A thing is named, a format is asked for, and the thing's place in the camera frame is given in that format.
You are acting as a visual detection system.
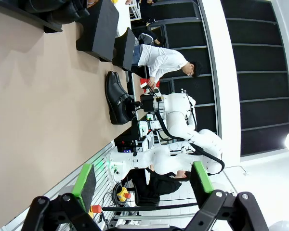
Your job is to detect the person in grey jacket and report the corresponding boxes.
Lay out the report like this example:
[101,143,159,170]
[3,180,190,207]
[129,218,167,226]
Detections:
[134,29,166,47]

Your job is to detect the black floor cables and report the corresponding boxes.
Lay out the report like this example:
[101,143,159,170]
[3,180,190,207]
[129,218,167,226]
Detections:
[100,182,122,229]

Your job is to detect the black wall panel grid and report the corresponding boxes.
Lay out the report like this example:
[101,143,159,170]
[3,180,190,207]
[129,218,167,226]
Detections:
[220,0,289,157]
[131,0,219,133]

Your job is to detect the person in white shirt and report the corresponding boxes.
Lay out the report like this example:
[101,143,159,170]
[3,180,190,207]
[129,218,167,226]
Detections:
[132,44,203,89]

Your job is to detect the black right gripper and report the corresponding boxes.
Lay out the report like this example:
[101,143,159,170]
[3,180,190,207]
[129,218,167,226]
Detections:
[131,94,155,113]

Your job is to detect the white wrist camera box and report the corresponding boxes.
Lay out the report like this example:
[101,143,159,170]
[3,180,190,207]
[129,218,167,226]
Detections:
[144,86,162,96]

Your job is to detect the aluminium table frame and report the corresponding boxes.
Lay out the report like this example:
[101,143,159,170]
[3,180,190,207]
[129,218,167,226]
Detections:
[0,141,116,231]

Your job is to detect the person in black clothes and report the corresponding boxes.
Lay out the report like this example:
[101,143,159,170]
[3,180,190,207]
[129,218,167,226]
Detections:
[129,168,191,207]

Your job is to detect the red object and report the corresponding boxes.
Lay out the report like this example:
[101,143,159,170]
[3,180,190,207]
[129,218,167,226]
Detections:
[139,77,160,89]

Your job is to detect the black computer box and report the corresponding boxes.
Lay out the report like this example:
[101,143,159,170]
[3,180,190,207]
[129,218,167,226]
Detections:
[115,131,145,154]

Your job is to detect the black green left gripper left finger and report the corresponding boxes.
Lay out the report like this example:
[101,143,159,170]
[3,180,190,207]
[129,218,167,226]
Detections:
[21,163,102,231]

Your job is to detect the white control equipment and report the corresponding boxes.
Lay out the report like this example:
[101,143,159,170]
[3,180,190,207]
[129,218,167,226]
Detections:
[136,119,162,151]

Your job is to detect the yellow red emergency stop button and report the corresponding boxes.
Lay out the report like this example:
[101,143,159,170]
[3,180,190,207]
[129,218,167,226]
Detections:
[117,187,132,202]
[87,204,103,219]

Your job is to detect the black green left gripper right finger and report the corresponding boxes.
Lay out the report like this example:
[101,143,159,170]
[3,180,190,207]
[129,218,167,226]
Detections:
[185,161,269,231]

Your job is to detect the black cable along robot arm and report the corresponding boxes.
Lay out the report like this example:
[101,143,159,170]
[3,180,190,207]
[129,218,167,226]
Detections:
[155,112,226,175]

